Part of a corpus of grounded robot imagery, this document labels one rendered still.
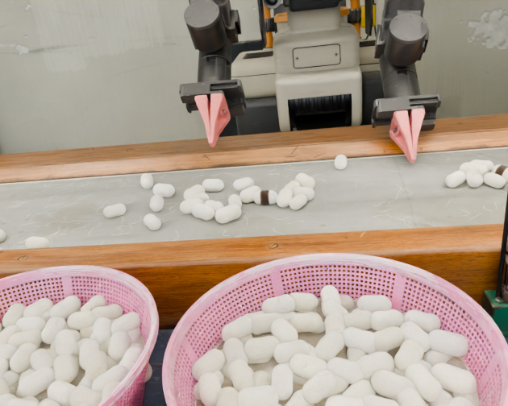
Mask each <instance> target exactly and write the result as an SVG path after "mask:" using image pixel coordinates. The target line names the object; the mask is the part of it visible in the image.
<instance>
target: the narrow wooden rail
mask: <svg viewBox="0 0 508 406"><path fill-rule="evenodd" d="M503 226H504V223H498V224H482V225H466V226H437V227H422V228H406V229H392V230H362V231H347V232H331V233H316V234H287V235H271V236H256V237H241V238H211V239H196V240H181V241H165V242H136V243H120V244H105V245H90V246H60V247H45V248H30V249H14V250H0V279H2V278H5V277H7V276H12V275H16V274H19V273H23V272H26V271H33V270H37V269H42V268H47V267H59V266H70V265H89V266H98V267H108V268H111V269H115V270H118V271H122V272H124V273H127V274H128V275H130V276H133V277H134V278H136V279H137V280H138V281H139V282H141V283H142V284H143V285H144V286H145V287H146V288H147V289H148V291H149V292H150V293H151V294H152V296H153V298H154V301H155V302H156V308H157V312H158V316H159V329H175V327H176V326H177V324H178V322H179V321H180V320H181V318H182V317H183V316H184V314H185V313H186V312H187V311H188V309H189V308H190V307H191V306H192V305H193V304H194V303H195V302H196V301H197V300H198V299H199V298H201V297H202V296H203V295H204V294H205V293H207V292H208V291H210V290H211V289H212V288H213V287H215V286H216V285H218V284H220V283H222V282H223V281H224V280H226V279H228V278H230V277H232V276H234V275H236V274H238V273H240V272H242V271H245V270H247V269H249V268H251V267H255V266H258V265H261V264H263V263H267V262H271V261H274V260H277V259H283V258H288V257H293V256H298V255H310V254H322V253H346V254H358V255H371V256H376V257H381V258H385V259H392V260H395V261H398V262H401V263H406V264H409V265H411V266H414V267H418V268H420V269H423V270H424V271H428V272H430V273H431V274H434V275H436V276H438V277H440V278H442V279H444V280H446V281H447V282H449V283H450V284H453V285H454V286H456V287H457V288H458V289H460V290H461V291H463V292H465V293H466V294H467V295H468V296H470V297H471V298H472V299H474V300H475V301H476V302H477V303H478V304H479V305H480V306H482V298H483V291H485V290H496V289H497V281H498V268H499V261H500V254H501V247H502V234H503Z"/></svg>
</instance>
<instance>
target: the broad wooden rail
mask: <svg viewBox="0 0 508 406"><path fill-rule="evenodd" d="M389 126H390V125H386V126H375V128H372V125H363V126H345V127H334V128H324V129H314V130H295V131H285V132H275V133H264V134H254V135H235V136H225V137H219V138H218V140H217V142H216V144H215V146H214V147H210V144H209V143H208V138H204V139H186V140H175V141H165V142H155V143H136V144H126V145H115V146H105V147H86V148H76V149H66V150H55V151H37V152H26V153H16V154H6V155H0V184H8V183H19V182H31V181H42V180H63V179H75V178H86V177H97V176H119V175H131V174H142V173H153V172H175V171H186V170H197V169H208V168H230V167H241V166H252V165H264V164H285V163H297V162H308V161H320V160H335V158H336V156H338V155H345V156H346V157H347V159H352V158H364V157H375V156H386V155H405V153H404V152H403V150H402V149H401V148H400V147H399V146H398V145H397V144H396V143H395V142H394V141H393V140H392V139H391V138H390V136H389ZM497 147H508V114H493V115H483V116H473V117H463V118H444V119H436V120H435V127H434V129H433V130H427V131H420V132H419V135H418V144H417V153H416V154H419V153H430V152H441V151H463V150H474V149H486V148H497Z"/></svg>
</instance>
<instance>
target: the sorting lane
mask: <svg viewBox="0 0 508 406"><path fill-rule="evenodd" d="M347 160H348V161H347V166H346V168H345V169H342V170H339V169H337V168H336V167H335V159H330V160H320V161H308V162H297V163H285V164H264V165H252V166H241V167H230V168H208V169H197V170H186V171H175V172H153V173H149V174H151V175H152V177H153V186H152V187H151V188H143V187H142V186H141V183H140V181H141V176H142V175H143V174H144V173H142V174H131V175H119V176H97V177H86V178H75V179H63V180H42V181H31V182H19V183H8V184H0V230H3V231H5V233H6V238H5V240H4V241H3V242H0V250H14V249H26V246H25V242H26V240H27V239H28V238H30V237H42V238H46V239H47V240H48V241H49V242H50V247H74V246H90V245H105V244H120V243H136V242H165V241H181V240H196V239H211V238H241V237H256V236H271V235H287V234H316V233H331V232H347V231H362V230H392V229H406V228H422V227H437V226H466V225H482V224H498V223H504V219H505V212H506V198H507V191H508V182H506V184H505V185H504V186H503V187H502V188H494V187H492V186H489V185H487V184H485V182H484V181H483V183H482V185H481V186H479V187H477V188H474V187H471V186H470V185H468V181H467V180H466V178H465V181H464V183H462V184H459V185H458V186H456V187H455V188H450V187H448V186H447V185H446V183H445V180H446V177H447V176H448V175H450V174H452V173H453V172H456V171H459V170H460V166H461V165H462V164H464V163H470V162H471V161H473V160H489V161H491V162H492V163H493V165H494V166H496V165H499V164H500V165H505V166H507V167H508V147H497V148H486V149H474V150H463V151H441V152H430V153H419V154H416V160H415V163H414V164H410V162H409V160H408V159H407V158H406V155H386V156H375V157H364V158H352V159H347ZM299 173H305V174H307V175H308V176H311V177H312V178H314V181H315V186H314V187H313V188H312V189H313V190H314V198H313V199H312V200H310V201H307V202H306V204H305V205H304V206H303V207H301V208H300V209H297V210H294V209H291V208H290V207H289V206H287V207H285V208H283V207H280V206H279V205H278V204H277V203H274V204H271V205H258V204H257V203H255V202H254V201H252V202H249V203H244V202H242V201H241V202H242V207H241V215H240V217H239V218H237V219H235V220H232V221H229V222H227V223H219V222H217V220H216V219H215V214H214V217H213V218H212V219H210V220H209V221H206V220H203V219H201V218H198V217H195V216H194V215H193V214H192V213H182V212H181V210H180V204H181V203H182V202H183V201H185V198H184V192H185V190H186V189H190V188H192V187H193V186H195V185H196V184H200V185H201V186H202V183H203V181H204V180H206V179H220V180H221V181H222V182H223V183H224V187H223V189H222V190H221V191H219V192H207V191H205V193H206V194H207V195H208V197H209V200H212V201H220V202H221V203H223V205H224V207H225V206H228V205H229V202H228V198H229V196H230V195H232V194H236V195H238V196H239V195H240V193H241V192H242V191H236V190H235V189H234V188H233V183H234V182H235V180H238V179H242V178H245V177H250V178H252V179H253V181H254V185H253V186H258V187H259V188H260V189H261V190H273V191H275V192H276V193H277V195H278V194H279V192H280V191H281V190H282V189H283V188H284V187H285V186H286V185H287V184H288V183H289V182H290V181H292V180H295V177H296V175H297V174H299ZM159 183H161V184H170V185H172V186H173V187H174V189H175V193H174V194H173V196H172V197H163V198H164V205H163V208H162V210H161V211H159V212H154V211H152V210H151V208H150V201H151V198H152V197H153V196H154V195H155V194H154V193H153V187H154V185H155V184H159ZM116 204H123V205H125V207H126V212H125V214H124V215H121V216H117V217H113V218H107V217H105V215H104V213H103V210H104V209H105V208H106V207H107V206H110V205H116ZM150 213H151V214H154V215H155V216H156V217H157V218H159V219H160V221H161V226H160V229H158V230H150V229H149V228H148V227H147V226H146V225H145V224H144V217H145V216H146V215H147V214H150Z"/></svg>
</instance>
